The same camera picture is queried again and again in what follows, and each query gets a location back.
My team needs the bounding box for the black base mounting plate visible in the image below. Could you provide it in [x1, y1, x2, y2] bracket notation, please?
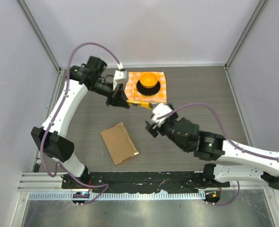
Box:
[61, 170, 230, 192]

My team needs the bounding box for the black round plate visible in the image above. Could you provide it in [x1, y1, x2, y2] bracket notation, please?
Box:
[136, 80, 161, 96]

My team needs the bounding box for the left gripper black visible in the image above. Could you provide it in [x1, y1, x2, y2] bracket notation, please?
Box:
[90, 79, 131, 108]

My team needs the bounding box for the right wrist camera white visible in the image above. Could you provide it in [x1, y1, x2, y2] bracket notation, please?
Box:
[151, 103, 173, 126]

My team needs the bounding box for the yellow utility knife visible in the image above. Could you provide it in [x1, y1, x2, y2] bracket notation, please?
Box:
[127, 100, 153, 110]

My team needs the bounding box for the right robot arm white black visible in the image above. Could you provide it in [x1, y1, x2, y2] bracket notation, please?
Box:
[146, 114, 279, 190]

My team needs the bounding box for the orange bowl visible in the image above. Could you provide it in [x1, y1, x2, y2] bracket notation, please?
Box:
[139, 72, 158, 88]

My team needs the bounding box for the purple cable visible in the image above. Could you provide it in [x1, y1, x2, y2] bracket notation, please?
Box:
[40, 42, 125, 205]
[157, 102, 279, 206]

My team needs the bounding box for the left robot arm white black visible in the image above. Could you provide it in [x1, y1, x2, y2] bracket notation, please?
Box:
[31, 56, 130, 189]

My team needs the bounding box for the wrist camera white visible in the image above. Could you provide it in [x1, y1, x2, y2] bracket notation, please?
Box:
[151, 103, 173, 126]
[113, 70, 129, 90]

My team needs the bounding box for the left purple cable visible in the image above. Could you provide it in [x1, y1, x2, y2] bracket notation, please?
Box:
[40, 42, 125, 205]

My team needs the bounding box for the brown cardboard express box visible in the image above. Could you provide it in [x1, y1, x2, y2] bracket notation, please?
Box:
[101, 122, 139, 166]

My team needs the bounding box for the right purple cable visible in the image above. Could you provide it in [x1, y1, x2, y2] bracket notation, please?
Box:
[157, 102, 279, 206]

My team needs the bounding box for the orange checkered cloth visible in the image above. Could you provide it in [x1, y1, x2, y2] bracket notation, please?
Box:
[124, 72, 167, 104]

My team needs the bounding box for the aluminium frame rail front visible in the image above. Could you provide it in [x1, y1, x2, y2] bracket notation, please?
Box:
[17, 173, 270, 192]

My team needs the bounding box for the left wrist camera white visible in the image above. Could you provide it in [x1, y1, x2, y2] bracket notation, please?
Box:
[113, 70, 129, 90]

